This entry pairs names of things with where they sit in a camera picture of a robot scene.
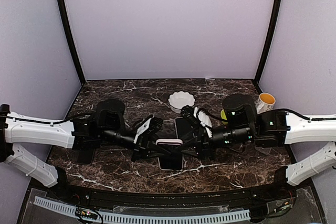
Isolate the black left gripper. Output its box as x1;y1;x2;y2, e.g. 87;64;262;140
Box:
100;126;172;163

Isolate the black smartphone silver edge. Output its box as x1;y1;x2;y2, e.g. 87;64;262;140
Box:
176;118;194;142

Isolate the lavender phone case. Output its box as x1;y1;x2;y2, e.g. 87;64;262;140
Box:
174;116;195;143

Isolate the pink phone case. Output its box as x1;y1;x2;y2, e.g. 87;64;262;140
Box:
155;138;184;170

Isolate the clear magsafe phone case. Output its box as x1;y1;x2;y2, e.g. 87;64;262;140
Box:
255;147;272;155

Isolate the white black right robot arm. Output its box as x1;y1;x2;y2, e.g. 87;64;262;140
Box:
177;94;335;200

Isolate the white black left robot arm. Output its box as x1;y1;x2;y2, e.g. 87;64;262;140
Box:
1;99;172;201

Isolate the green bowl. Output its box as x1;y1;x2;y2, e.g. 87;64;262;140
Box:
221;110;227;125

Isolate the white scalloped bowl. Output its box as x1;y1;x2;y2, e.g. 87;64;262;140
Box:
168;91;195;114

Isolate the white mug yellow inside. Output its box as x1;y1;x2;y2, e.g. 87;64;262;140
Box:
256;93;276;114

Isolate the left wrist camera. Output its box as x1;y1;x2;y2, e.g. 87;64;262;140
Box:
133;114;163;144

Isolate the white slotted cable duct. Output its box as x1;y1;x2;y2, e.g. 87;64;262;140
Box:
33;196;251;223

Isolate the black front table rail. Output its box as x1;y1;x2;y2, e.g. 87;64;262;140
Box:
28;176;313;211

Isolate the black right corner post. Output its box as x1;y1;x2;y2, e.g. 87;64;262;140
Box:
254;0;281;84

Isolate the black corner post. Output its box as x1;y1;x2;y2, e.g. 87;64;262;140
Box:
57;0;86;86
254;0;281;84

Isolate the black left corner post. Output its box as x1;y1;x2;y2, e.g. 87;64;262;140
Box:
57;0;86;86

